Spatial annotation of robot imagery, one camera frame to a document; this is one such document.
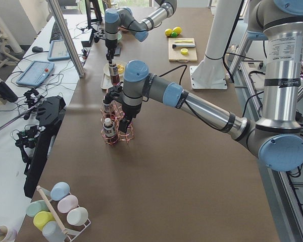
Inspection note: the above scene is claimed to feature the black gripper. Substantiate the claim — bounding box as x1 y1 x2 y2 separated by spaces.
118 104 141 134

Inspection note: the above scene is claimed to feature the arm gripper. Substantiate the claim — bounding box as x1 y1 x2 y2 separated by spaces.
105 39 116 64

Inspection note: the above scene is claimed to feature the tea bottle white cap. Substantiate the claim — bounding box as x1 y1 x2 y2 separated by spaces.
109 64 120 86

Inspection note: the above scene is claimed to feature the white rabbit tray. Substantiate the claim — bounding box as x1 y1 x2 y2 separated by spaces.
100 74 124 90

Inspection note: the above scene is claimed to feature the grey folded cloth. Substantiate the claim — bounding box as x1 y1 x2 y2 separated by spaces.
114 45 122 56

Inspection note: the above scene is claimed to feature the white plate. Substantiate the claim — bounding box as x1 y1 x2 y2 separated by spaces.
103 60 127 79

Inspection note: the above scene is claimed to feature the mint green bowl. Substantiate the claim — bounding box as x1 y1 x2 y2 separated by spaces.
117 32 122 43

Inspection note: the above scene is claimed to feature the blue teach pendant far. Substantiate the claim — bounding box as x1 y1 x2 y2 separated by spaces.
47 40 70 62

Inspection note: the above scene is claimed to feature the blue teach pendant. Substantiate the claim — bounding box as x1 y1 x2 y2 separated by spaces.
47 40 70 62
16 61 55 87

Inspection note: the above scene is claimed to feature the black keyboard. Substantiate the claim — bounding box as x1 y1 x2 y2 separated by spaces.
49 22 63 43

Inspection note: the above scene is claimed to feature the yellow lemon near lime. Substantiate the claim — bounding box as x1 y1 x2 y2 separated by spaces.
165 28 173 37

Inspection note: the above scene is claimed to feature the green lime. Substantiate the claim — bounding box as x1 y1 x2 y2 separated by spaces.
170 32 178 38

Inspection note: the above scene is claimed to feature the steel muddler black tip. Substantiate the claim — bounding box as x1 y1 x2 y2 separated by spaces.
172 44 195 49

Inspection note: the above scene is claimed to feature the wooden cutting board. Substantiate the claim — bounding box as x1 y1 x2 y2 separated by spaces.
168 38 197 62

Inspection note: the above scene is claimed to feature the yellow lemon far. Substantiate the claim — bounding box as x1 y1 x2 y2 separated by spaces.
173 26 182 35

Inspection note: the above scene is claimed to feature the lemon half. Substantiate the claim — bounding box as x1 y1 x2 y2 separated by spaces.
180 48 188 55

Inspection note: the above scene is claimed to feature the black computer mouse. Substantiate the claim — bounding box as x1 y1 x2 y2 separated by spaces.
32 46 43 53

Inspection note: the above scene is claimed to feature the blue teach pendant near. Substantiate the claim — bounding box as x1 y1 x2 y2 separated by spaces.
16 61 55 87

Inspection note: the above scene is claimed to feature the pink cup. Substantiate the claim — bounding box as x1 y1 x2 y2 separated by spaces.
57 195 78 213

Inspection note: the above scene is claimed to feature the white cup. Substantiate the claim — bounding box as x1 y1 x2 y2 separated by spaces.
67 207 88 226

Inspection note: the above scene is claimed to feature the black water bottle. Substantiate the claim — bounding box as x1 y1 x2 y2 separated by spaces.
0 78 18 102

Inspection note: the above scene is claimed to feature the green cup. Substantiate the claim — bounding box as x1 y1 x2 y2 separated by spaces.
26 200 49 217

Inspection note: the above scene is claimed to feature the yellow cup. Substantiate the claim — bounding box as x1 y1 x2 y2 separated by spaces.
33 211 55 231

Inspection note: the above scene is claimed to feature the grey blue cup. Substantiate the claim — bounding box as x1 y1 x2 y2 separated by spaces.
42 221 66 242

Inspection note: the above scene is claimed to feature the paper cup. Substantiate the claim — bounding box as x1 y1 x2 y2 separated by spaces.
0 225 17 242

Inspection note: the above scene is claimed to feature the copper wire bottle rack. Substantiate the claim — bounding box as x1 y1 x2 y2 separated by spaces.
100 86 134 145

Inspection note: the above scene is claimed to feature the braided ring bread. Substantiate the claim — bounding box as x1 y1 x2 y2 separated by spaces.
117 64 125 74

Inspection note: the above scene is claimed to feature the aluminium frame post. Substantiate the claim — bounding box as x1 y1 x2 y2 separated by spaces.
47 0 85 78

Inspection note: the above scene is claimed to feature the black camera stand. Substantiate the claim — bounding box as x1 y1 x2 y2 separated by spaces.
15 88 66 198

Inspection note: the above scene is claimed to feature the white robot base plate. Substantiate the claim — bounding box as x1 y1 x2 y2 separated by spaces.
189 63 227 90

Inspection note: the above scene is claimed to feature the white wire cup rack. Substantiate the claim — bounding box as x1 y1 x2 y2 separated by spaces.
36 186 91 241

